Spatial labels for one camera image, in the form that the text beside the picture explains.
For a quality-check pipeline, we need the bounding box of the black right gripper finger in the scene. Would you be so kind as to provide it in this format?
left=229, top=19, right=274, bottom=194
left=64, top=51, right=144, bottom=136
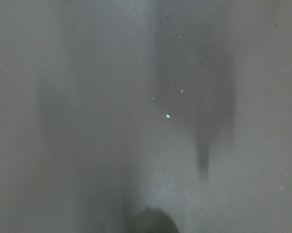
left=127, top=208, right=179, bottom=233

